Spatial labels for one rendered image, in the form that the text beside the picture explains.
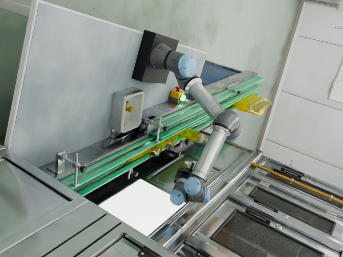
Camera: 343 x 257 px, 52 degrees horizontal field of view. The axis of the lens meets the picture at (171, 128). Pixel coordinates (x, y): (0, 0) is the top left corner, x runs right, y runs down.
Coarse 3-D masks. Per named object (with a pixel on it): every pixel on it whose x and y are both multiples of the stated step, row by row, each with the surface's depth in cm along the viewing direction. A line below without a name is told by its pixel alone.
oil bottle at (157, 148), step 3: (165, 141) 223; (159, 144) 213; (162, 144) 215; (153, 147) 209; (156, 147) 209; (159, 147) 210; (162, 147) 217; (150, 150) 210; (153, 150) 208; (156, 150) 208; (159, 150) 210; (150, 153) 210; (156, 153) 209; (159, 153) 212; (156, 156) 210
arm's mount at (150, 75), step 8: (144, 32) 196; (152, 32) 194; (144, 40) 197; (152, 40) 194; (160, 40) 199; (168, 40) 207; (176, 40) 214; (144, 48) 197; (152, 48) 195; (176, 48) 218; (144, 56) 197; (136, 64) 200; (144, 64) 198; (136, 72) 201; (144, 72) 198; (152, 72) 205; (160, 72) 213; (168, 72) 221; (144, 80) 201; (152, 80) 208; (160, 80) 216
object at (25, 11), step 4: (0, 0) 153; (4, 0) 151; (0, 4) 153; (4, 4) 151; (8, 4) 150; (12, 4) 149; (16, 4) 148; (20, 4) 190; (4, 8) 152; (8, 8) 150; (12, 8) 149; (16, 8) 148; (20, 8) 146; (24, 8) 145; (28, 8) 144; (16, 12) 148; (20, 12) 147; (24, 12) 145; (28, 12) 144; (28, 16) 144
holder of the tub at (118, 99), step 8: (128, 88) 203; (136, 88) 205; (120, 96) 191; (112, 104) 196; (120, 104) 193; (112, 112) 198; (120, 112) 194; (112, 120) 200; (120, 120) 196; (112, 128) 202; (120, 128) 198; (112, 136) 205; (120, 136) 207
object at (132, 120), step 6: (126, 96) 191; (132, 96) 194; (138, 96) 205; (132, 102) 208; (138, 102) 206; (138, 108) 208; (126, 114) 208; (132, 114) 211; (138, 114) 209; (126, 120) 210; (132, 120) 212; (138, 120) 210; (126, 126) 205; (132, 126) 207
